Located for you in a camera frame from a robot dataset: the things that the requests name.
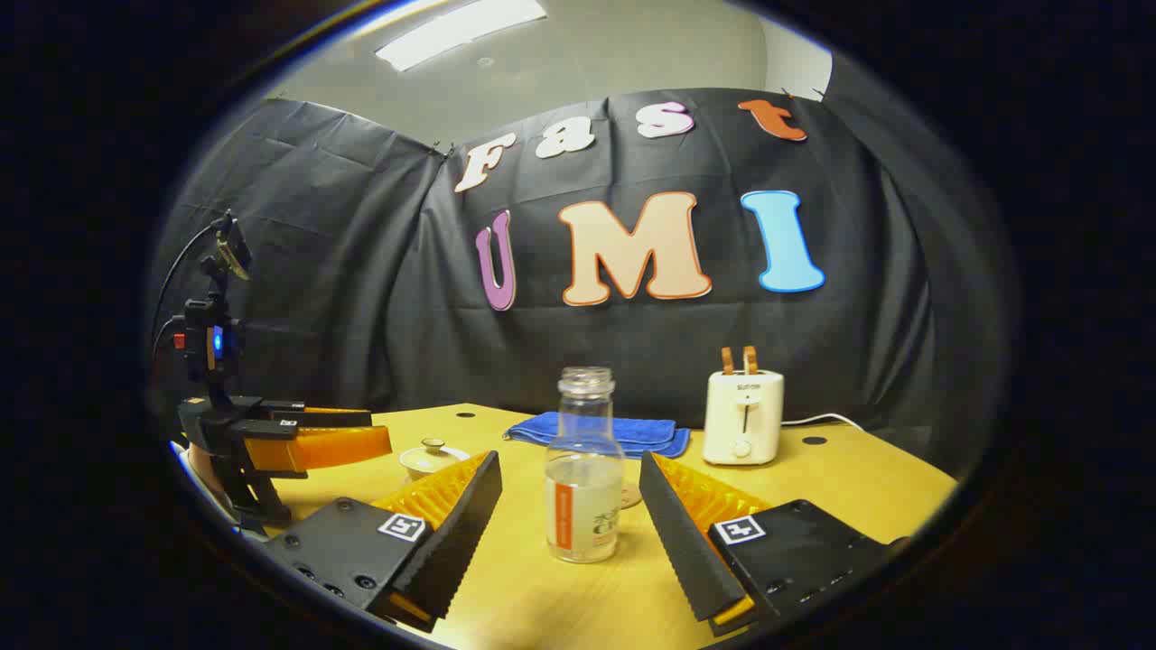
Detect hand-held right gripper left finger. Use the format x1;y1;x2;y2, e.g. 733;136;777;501
260;450;504;633

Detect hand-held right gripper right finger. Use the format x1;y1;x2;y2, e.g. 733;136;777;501
639;450;913;637

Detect beige teacup lid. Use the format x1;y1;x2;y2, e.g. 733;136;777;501
399;438;471;470

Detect clear water bottle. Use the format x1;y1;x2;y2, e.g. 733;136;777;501
545;366;626;565

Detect folded blue towel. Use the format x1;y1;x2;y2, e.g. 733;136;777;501
503;412;692;460

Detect white toaster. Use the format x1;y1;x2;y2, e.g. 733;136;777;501
703;368;785;467

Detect black backdrop cloth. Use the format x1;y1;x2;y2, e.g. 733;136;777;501
149;88;1012;470

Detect ceiling light panel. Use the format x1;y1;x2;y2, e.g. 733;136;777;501
375;0;549;73

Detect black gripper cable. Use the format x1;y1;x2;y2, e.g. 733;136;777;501
152;219;222;362

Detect white power cable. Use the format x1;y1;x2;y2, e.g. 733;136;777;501
781;413;863;432

